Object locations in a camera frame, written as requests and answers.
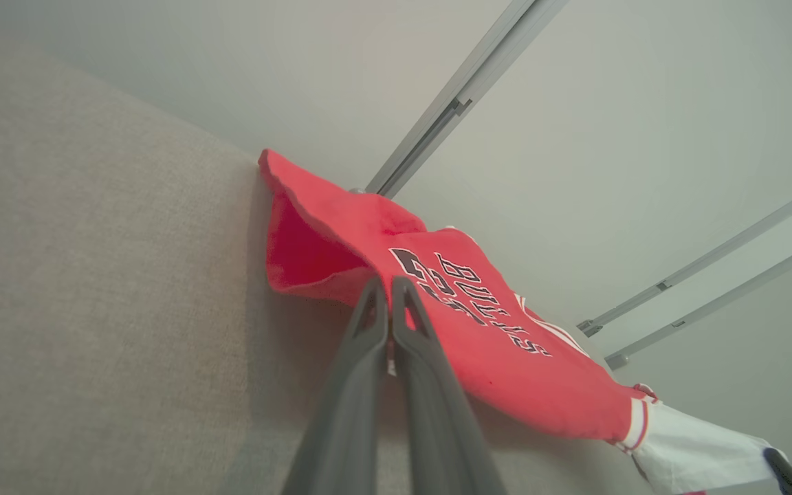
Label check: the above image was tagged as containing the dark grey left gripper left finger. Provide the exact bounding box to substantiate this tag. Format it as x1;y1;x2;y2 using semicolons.
283;276;391;495

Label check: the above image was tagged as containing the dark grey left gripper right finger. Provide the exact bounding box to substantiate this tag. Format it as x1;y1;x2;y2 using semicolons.
391;276;507;495

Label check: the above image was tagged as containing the red Bulls jersey white trim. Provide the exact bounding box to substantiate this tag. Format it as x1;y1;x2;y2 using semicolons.
258;148;792;495

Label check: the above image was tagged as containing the grey metal rail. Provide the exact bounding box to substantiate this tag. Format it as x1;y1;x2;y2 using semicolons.
577;172;792;338
604;230;792;371

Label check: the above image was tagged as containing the grey metal truss post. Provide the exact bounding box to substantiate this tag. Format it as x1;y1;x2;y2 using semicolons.
349;0;570;201

